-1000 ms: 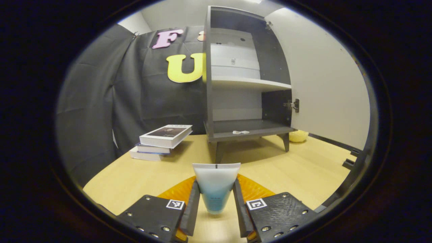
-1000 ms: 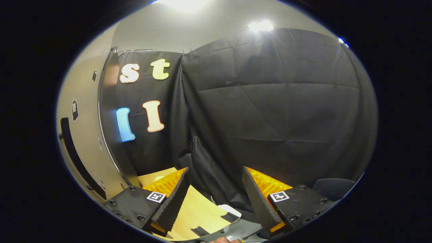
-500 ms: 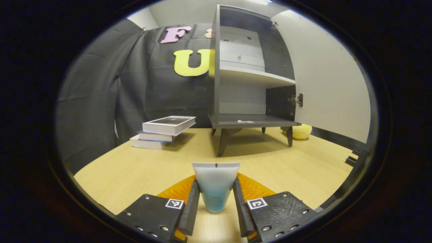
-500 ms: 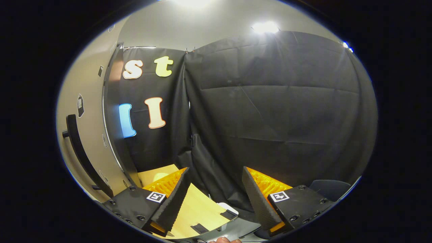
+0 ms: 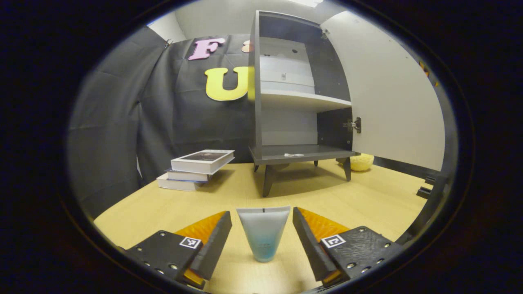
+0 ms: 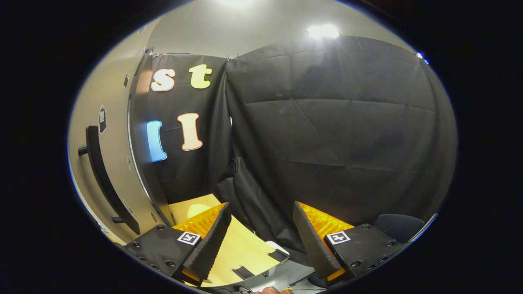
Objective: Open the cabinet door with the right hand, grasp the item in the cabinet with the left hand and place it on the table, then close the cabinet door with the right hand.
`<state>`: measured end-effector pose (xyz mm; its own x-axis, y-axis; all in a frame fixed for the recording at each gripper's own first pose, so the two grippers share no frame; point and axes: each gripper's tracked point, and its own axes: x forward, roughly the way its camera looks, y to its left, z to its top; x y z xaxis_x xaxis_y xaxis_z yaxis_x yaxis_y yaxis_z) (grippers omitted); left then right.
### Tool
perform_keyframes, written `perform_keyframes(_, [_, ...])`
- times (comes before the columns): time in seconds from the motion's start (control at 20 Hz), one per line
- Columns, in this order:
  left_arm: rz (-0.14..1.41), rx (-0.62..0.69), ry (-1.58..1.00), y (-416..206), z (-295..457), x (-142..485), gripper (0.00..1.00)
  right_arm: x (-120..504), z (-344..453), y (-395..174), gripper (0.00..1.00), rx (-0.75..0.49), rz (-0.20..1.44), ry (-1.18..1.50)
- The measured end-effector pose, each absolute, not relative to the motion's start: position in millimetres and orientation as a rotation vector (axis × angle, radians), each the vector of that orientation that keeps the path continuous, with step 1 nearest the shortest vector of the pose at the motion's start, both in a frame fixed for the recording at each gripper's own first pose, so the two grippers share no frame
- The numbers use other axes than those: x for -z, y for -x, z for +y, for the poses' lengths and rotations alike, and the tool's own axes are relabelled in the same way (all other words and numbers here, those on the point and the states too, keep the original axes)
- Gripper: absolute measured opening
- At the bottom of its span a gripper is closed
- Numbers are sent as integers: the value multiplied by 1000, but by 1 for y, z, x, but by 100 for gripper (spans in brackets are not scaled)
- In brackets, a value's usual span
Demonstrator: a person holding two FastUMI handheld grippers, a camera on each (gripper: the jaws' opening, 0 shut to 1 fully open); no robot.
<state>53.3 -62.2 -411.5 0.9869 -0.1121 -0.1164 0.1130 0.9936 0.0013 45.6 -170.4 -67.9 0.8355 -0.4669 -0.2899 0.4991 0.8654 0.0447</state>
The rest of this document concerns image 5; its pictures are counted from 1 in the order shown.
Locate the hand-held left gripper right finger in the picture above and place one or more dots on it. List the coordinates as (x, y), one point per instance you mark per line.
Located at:
(310, 249)

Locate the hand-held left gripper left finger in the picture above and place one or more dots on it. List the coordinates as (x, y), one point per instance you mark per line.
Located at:
(214, 249)

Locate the blue white tube bottle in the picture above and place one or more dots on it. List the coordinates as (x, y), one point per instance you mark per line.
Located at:
(263, 232)

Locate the dark grey cabinet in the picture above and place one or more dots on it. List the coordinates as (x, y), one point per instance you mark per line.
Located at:
(302, 153)

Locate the metal door hinge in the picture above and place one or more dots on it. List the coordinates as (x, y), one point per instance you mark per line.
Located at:
(325, 33)
(354, 125)

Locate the small white wrapper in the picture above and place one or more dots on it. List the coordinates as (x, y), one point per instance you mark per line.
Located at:
(293, 155)

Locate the yellow sponge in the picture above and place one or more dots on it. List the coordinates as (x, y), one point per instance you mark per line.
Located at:
(361, 162)

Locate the black backdrop cloth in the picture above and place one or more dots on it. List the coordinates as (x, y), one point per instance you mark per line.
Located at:
(122, 122)

